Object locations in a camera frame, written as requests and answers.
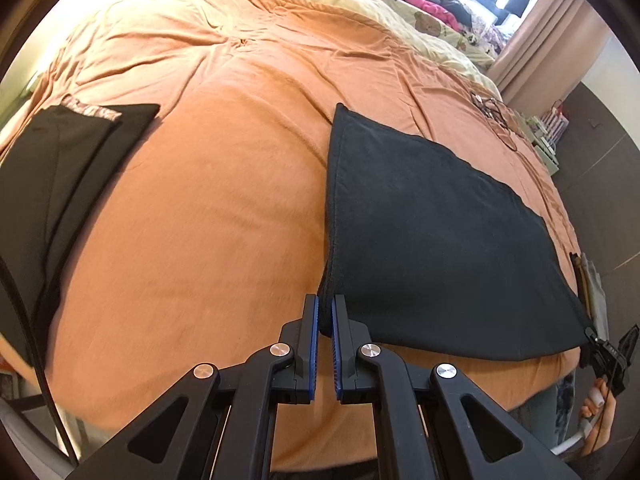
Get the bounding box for cream nightstand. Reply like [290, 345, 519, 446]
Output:
[520, 110, 561, 176]

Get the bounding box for striped paper bag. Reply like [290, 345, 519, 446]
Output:
[542, 102, 571, 143]

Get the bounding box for grey shaggy rug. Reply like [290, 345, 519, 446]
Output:
[550, 370, 583, 441]

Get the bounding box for pink cloth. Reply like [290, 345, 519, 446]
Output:
[402, 0, 458, 28]

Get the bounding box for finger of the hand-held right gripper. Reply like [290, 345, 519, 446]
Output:
[582, 326, 613, 368]

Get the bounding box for cream duvet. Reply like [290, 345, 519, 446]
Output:
[200, 0, 501, 96]

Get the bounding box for orange blanket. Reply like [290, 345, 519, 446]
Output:
[0, 0, 588, 471]

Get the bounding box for floral clothes pile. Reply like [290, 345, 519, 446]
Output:
[435, 0, 506, 56]

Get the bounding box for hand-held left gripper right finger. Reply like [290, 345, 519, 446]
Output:
[331, 294, 581, 480]

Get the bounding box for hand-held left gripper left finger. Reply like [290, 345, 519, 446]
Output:
[65, 294, 321, 480]

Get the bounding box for tangled black cables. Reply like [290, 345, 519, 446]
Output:
[470, 87, 523, 151]

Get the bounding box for folded grey garment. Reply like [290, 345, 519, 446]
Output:
[585, 260, 608, 331]

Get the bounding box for folded tan garment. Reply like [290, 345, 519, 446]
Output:
[577, 255, 591, 306]

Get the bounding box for person's right hand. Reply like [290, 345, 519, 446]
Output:
[579, 377, 621, 456]

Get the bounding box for pink curtain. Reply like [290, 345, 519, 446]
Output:
[487, 0, 613, 111]

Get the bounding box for bear print bedding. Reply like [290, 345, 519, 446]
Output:
[380, 0, 496, 68]

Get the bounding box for folded black clothing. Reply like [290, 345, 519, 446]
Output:
[0, 102, 161, 366]

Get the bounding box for black bear print T-shirt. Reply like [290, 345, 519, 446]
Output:
[317, 102, 598, 363]

